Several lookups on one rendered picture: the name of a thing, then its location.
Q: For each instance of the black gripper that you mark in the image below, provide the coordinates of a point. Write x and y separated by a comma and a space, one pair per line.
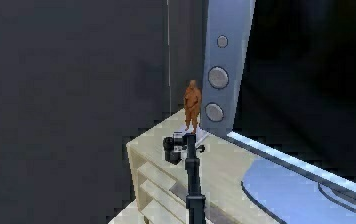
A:
169, 149

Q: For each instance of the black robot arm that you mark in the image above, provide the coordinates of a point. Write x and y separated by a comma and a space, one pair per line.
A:
192, 173

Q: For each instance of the cream television stand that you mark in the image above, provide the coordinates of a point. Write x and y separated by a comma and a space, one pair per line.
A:
172, 173

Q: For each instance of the orange human figure statue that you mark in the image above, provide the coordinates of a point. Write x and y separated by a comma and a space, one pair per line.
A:
192, 103

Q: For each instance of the silver flat television set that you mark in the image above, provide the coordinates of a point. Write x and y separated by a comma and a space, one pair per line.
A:
286, 100

